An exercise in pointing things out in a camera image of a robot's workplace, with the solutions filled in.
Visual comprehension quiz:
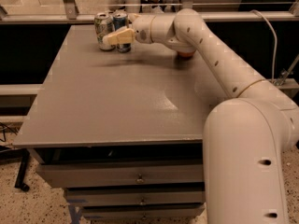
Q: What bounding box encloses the top grey drawer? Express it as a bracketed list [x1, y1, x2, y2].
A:
[36, 160, 204, 188]

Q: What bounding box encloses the middle grey drawer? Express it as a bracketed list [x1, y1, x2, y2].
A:
[64, 186, 205, 206]

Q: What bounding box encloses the grey drawer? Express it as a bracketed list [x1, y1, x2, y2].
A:
[82, 203, 204, 220]
[64, 186, 205, 206]
[36, 160, 204, 188]

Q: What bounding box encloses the red apple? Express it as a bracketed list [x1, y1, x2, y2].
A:
[178, 51, 195, 59]

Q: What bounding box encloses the blue silver redbull can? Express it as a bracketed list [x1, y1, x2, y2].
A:
[113, 11, 131, 53]

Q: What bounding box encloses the bottom grey drawer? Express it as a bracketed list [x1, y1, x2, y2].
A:
[82, 203, 204, 220]

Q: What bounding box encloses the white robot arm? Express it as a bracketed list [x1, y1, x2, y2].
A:
[103, 8, 299, 224]

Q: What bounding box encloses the black stand leg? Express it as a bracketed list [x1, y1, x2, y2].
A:
[0, 147, 30, 192]

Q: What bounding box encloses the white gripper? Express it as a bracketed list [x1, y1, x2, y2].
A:
[103, 13, 154, 45]

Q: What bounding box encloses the metal window railing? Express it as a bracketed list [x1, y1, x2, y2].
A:
[0, 0, 298, 24]

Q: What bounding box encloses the grey drawer cabinet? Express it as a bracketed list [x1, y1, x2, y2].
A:
[12, 22, 258, 221]

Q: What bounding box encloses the green white 7up can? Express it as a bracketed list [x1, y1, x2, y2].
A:
[94, 12, 115, 51]

